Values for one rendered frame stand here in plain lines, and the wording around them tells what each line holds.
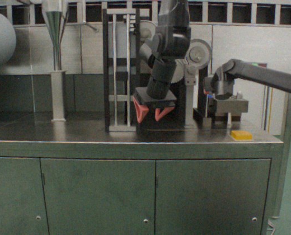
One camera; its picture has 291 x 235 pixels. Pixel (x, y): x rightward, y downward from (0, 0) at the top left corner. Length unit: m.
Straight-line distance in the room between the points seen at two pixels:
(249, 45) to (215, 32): 0.23
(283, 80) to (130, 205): 0.78
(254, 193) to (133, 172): 0.54
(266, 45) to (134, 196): 1.20
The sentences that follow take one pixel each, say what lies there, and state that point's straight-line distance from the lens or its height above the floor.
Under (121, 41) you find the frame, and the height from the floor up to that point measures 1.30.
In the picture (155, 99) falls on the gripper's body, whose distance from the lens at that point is 0.68.
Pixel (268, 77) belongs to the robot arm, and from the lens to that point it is 0.89.
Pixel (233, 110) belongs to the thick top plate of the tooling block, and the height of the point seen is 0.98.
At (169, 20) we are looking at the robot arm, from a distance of 0.60.
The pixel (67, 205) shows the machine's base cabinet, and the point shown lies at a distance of 1.22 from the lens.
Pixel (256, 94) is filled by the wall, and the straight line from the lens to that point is 4.29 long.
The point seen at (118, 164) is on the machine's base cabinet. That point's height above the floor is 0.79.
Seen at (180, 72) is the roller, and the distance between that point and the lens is 1.26.
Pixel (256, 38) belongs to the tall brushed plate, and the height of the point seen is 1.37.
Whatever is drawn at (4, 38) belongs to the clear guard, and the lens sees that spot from 1.48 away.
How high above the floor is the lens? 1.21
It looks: 11 degrees down
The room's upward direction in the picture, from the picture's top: straight up
